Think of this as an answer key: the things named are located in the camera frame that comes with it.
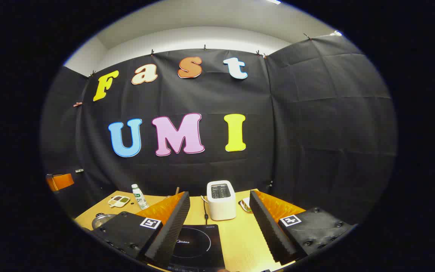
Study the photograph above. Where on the black backdrop cloth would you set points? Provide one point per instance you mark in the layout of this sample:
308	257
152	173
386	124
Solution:
296	132

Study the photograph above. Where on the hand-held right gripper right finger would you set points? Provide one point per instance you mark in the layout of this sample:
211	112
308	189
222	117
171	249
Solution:
270	230

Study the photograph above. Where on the stainless steel pot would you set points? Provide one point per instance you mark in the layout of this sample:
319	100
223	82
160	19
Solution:
102	220

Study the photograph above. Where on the toy sandwich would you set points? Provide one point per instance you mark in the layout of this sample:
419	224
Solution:
245	205

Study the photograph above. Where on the white drink bottle green label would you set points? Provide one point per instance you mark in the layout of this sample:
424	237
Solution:
141	199

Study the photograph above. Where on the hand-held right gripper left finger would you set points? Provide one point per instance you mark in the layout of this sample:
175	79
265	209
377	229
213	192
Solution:
172	234

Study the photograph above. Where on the white divided seasoning dish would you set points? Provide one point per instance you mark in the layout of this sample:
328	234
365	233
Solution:
118	201

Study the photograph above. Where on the black induction cooktop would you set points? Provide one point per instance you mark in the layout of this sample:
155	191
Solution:
198	245

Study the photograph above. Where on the white toaster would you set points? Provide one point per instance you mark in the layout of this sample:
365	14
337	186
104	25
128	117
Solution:
221	207

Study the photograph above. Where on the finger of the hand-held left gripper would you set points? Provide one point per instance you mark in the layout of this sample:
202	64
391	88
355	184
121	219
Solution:
60	182

